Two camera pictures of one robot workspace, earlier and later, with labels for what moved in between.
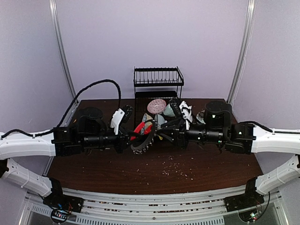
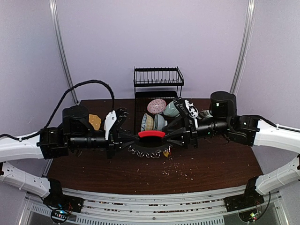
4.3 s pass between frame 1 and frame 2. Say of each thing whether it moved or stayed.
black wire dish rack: stayed
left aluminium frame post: stayed
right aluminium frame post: stayed
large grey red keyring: moved
